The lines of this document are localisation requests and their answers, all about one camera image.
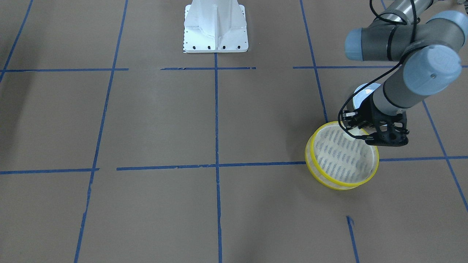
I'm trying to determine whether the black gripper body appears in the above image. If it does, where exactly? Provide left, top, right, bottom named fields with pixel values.
left=343, top=96, right=380, bottom=129

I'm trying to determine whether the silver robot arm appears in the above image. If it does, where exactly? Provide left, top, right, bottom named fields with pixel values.
left=338, top=0, right=467, bottom=130

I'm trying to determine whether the yellow round steamer basket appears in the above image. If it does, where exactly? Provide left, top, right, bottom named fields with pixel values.
left=304, top=121, right=380, bottom=190

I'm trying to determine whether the light blue plate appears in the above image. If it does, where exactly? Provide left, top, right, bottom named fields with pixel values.
left=352, top=83, right=381, bottom=110

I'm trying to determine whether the black camera cable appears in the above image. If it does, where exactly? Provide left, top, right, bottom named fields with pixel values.
left=338, top=0, right=421, bottom=141

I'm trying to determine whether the white camera stand base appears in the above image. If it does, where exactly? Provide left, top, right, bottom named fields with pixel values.
left=183, top=0, right=249, bottom=53

